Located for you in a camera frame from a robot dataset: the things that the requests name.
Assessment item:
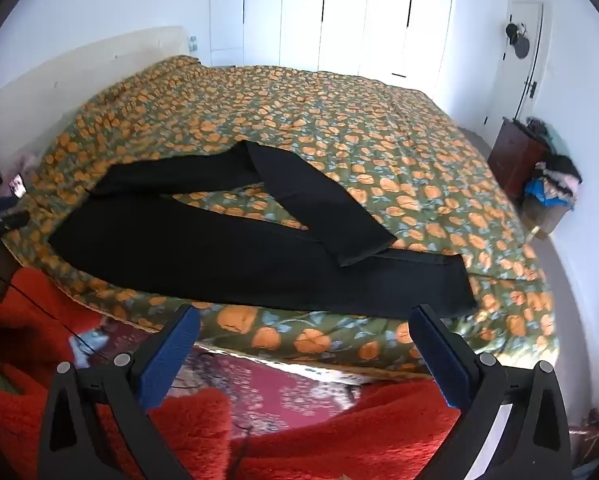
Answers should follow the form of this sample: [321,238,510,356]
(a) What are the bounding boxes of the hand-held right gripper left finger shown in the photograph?
[38,304,202,480]

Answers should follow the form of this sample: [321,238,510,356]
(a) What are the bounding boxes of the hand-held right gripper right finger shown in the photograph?
[409,304,573,480]

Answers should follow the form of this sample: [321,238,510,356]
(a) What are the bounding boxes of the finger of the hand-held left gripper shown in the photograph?
[0,197,31,237]

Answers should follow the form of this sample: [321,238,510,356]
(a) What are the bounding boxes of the black pants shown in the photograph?
[48,140,477,320]

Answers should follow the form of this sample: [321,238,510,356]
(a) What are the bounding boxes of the red patterned rug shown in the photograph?
[74,320,380,441]

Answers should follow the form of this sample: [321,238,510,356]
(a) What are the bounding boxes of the red fluffy cloth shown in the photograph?
[0,267,463,480]

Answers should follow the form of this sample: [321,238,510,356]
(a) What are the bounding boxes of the cream bed headboard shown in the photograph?
[0,26,190,196]

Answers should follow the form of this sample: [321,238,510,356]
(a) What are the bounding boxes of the pile of clothes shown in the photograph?
[522,117,583,211]

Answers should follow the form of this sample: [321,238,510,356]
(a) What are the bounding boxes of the dark wooden dresser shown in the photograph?
[487,116,550,201]

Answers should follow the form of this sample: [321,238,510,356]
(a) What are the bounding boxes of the floral orange green bedspread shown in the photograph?
[2,55,560,376]

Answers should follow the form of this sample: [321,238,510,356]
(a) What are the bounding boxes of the white door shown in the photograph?
[484,0,547,146]

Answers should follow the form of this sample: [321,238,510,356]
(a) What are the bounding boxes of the black hanging hats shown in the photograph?
[504,21,531,60]

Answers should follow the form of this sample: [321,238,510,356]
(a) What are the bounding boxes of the white wardrobe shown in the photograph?
[209,0,457,92]

